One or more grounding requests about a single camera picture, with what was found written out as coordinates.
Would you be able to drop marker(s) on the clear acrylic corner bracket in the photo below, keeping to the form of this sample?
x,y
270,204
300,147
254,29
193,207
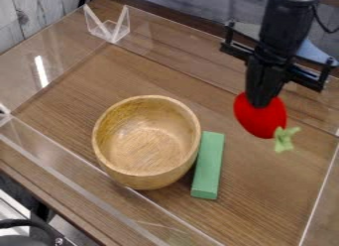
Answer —
x,y
108,30

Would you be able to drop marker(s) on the wooden bowl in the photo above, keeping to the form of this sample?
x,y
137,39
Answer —
x,y
145,139

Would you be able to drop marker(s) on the green rectangular block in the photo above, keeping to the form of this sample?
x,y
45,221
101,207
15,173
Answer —
x,y
208,166

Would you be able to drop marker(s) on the black clamp under table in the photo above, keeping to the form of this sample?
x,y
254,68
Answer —
x,y
31,231

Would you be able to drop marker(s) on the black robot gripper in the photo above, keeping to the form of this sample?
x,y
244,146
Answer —
x,y
268,73

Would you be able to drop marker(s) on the red plush strawberry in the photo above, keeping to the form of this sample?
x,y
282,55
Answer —
x,y
266,122

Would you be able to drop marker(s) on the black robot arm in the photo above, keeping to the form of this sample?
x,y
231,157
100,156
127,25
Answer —
x,y
283,56

